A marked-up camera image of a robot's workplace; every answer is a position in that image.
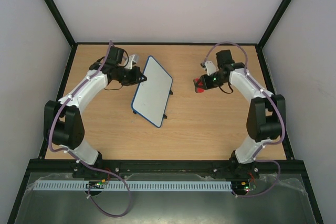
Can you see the right controller circuit board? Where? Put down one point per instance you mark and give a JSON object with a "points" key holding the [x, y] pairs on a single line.
{"points": [[243, 188]]}

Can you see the controller circuit board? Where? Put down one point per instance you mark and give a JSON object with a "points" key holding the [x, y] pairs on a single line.
{"points": [[243, 188], [98, 184]]}

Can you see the light blue slotted cable duct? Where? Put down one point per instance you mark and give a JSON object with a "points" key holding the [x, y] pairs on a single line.
{"points": [[77, 185]]}

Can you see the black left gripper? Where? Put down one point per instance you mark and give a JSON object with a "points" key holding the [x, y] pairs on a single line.
{"points": [[136, 80]]}

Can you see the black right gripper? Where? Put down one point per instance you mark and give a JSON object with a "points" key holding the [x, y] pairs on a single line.
{"points": [[203, 82]]}

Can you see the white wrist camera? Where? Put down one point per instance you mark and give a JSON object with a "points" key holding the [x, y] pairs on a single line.
{"points": [[209, 67], [131, 61]]}

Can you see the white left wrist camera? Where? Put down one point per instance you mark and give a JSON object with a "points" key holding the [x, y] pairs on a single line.
{"points": [[131, 61]]}

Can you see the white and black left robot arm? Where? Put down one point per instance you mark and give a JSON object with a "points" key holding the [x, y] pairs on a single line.
{"points": [[63, 125]]}

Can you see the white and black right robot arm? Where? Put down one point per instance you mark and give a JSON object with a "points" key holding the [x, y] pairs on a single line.
{"points": [[266, 119]]}

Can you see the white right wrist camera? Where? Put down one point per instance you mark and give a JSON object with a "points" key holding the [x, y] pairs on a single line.
{"points": [[209, 67]]}

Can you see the left controller circuit board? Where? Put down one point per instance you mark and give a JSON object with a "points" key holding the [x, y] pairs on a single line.
{"points": [[98, 184]]}

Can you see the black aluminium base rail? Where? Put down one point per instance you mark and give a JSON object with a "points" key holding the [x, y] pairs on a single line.
{"points": [[215, 169]]}

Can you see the small blue-framed whiteboard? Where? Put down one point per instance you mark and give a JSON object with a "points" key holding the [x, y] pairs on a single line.
{"points": [[151, 96]]}

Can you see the red whiteboard eraser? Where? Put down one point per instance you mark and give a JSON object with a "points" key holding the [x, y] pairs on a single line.
{"points": [[198, 84]]}

